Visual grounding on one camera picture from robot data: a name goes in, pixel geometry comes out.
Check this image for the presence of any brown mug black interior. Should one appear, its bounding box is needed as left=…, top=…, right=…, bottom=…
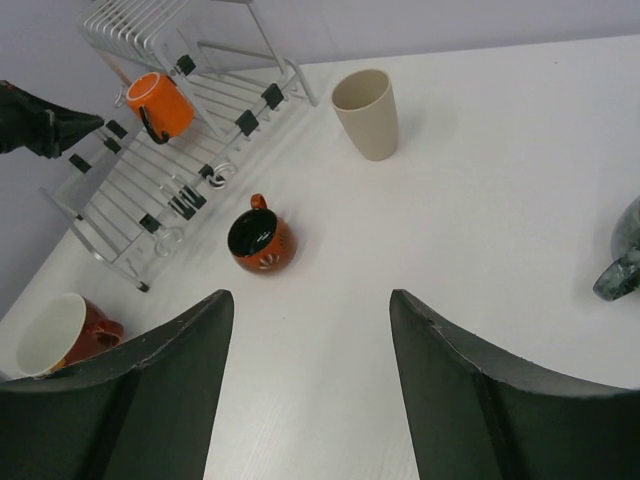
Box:
left=227, top=193, right=297, bottom=275

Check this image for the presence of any red mug white interior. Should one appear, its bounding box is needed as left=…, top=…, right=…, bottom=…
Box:
left=16, top=293, right=124, bottom=377

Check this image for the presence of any grey green speckled mug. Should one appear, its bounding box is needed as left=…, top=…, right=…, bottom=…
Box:
left=592, top=198, right=639, bottom=302

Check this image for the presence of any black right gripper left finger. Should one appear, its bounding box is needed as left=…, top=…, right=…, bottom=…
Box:
left=1, top=290, right=234, bottom=479

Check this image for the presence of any silver wire dish rack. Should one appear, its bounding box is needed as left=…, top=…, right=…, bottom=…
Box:
left=43, top=1, right=315, bottom=291

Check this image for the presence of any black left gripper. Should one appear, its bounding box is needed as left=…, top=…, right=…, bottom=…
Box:
left=1, top=80, right=105, bottom=158

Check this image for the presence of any beige handleless cup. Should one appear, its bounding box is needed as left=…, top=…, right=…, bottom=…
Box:
left=331, top=69, right=399, bottom=161

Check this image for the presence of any orange mug black handle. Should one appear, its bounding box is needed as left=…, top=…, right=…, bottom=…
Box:
left=125, top=72, right=195, bottom=145

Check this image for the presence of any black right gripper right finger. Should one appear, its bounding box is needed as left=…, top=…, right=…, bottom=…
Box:
left=389, top=290, right=639, bottom=479

